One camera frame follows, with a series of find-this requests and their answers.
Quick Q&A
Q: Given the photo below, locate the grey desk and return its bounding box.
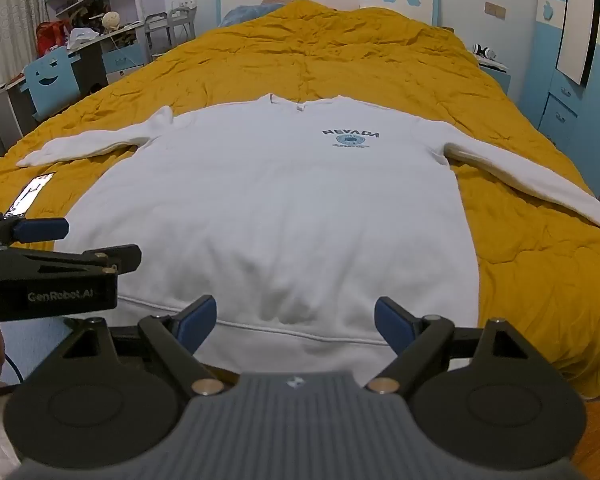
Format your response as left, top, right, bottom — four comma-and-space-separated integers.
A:
0, 22, 148, 136

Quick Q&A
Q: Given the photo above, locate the blue and white drawer unit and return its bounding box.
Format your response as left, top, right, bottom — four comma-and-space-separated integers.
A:
102, 42, 149, 84

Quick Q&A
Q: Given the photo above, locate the blue smiley face chair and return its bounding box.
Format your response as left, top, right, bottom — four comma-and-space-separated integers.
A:
22, 45, 84, 121

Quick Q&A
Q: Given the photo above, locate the mustard yellow quilted blanket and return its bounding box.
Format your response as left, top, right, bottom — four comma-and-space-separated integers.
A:
0, 0, 600, 401

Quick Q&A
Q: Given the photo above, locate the white panel with black edge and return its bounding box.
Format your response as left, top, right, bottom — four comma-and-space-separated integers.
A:
555, 0, 600, 86

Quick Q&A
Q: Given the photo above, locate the blue and white wardrobe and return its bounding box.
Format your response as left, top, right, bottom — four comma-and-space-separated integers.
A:
517, 0, 600, 201

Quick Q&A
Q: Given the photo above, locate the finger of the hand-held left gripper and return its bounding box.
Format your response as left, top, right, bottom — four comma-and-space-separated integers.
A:
0, 212, 70, 252
0, 244, 143, 286

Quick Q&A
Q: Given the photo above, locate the white folding rack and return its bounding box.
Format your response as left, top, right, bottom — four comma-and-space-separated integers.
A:
144, 5, 199, 64

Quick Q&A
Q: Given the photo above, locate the blue pillow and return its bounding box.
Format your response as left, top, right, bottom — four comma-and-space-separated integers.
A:
219, 2, 282, 28

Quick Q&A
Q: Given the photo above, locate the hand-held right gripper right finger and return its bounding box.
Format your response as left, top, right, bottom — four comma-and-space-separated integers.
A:
365, 296, 541, 396

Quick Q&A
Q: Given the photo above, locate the smartphone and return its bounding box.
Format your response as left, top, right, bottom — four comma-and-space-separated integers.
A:
5, 172, 57, 219

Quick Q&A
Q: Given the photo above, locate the white patterned curtain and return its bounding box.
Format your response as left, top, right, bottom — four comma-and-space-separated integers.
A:
0, 0, 47, 136

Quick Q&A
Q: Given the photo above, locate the white printed sweatshirt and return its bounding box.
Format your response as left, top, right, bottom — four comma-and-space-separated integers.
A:
16, 92, 600, 381

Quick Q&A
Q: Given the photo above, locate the red bag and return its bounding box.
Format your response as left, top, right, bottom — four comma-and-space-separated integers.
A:
36, 21, 72, 58

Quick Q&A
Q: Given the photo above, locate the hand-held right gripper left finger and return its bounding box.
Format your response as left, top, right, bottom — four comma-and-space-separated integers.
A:
62, 295, 226, 397

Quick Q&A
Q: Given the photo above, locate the blue cable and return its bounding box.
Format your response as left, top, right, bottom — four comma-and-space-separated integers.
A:
2, 352, 26, 387

